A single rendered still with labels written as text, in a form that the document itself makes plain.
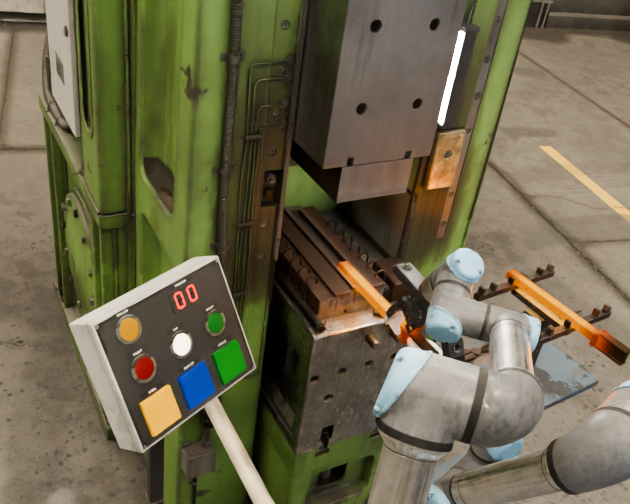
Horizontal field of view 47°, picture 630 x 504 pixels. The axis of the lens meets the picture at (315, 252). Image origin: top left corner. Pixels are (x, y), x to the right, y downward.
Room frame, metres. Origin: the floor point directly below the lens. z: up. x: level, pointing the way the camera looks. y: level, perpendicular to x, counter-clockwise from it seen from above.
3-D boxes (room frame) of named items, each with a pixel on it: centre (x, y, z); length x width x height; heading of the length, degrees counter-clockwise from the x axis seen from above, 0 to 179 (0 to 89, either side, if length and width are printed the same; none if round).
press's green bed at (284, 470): (1.74, -0.04, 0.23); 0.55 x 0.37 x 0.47; 33
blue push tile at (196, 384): (1.08, 0.20, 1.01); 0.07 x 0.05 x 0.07; 148
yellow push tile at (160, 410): (1.00, 0.26, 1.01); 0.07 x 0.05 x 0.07; 148
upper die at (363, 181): (1.70, 0.00, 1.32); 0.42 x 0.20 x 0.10; 33
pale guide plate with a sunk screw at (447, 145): (1.80, -0.31, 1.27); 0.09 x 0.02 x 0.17; 123
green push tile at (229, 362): (1.17, 0.15, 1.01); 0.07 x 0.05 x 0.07; 148
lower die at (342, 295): (1.70, 0.00, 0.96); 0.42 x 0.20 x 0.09; 33
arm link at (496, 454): (1.08, -0.43, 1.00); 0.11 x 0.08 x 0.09; 33
